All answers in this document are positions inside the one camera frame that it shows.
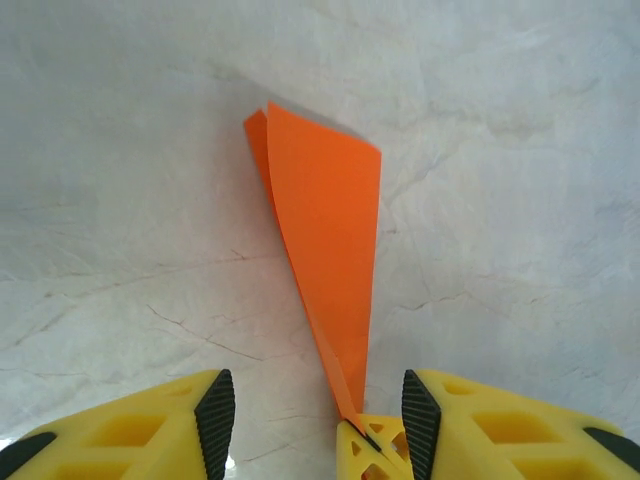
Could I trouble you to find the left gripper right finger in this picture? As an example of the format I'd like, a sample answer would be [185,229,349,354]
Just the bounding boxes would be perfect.
[402,368,640,480]

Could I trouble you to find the orange paper sheet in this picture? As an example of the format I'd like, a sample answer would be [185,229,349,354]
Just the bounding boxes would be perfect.
[243,99,384,426]

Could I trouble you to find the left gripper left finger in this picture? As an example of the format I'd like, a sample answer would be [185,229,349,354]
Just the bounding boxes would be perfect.
[0,368,236,480]

